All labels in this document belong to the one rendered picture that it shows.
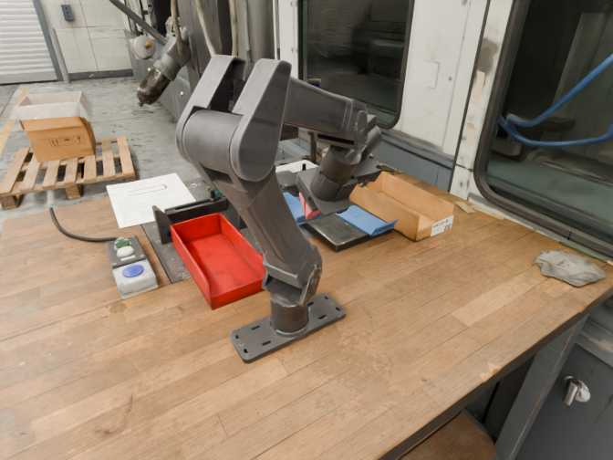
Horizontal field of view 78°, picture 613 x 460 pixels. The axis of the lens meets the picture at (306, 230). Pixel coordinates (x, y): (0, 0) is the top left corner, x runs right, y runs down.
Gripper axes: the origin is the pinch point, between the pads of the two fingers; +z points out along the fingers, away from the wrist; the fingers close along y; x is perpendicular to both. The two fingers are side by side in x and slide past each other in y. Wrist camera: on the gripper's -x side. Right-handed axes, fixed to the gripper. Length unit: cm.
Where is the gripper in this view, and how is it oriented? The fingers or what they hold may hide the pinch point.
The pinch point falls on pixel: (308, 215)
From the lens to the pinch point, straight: 78.4
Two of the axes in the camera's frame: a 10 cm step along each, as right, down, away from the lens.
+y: -4.7, -8.1, 3.5
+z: -3.1, 5.2, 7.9
